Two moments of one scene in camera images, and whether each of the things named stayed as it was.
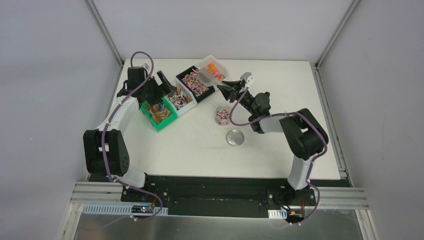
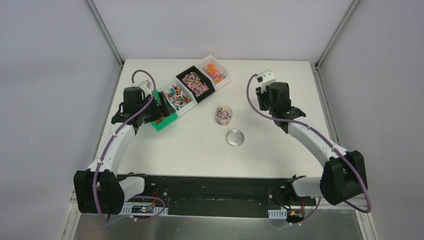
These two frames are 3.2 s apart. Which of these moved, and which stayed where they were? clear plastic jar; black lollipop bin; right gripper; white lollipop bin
Moved: right gripper
Stayed: clear plastic jar; black lollipop bin; white lollipop bin
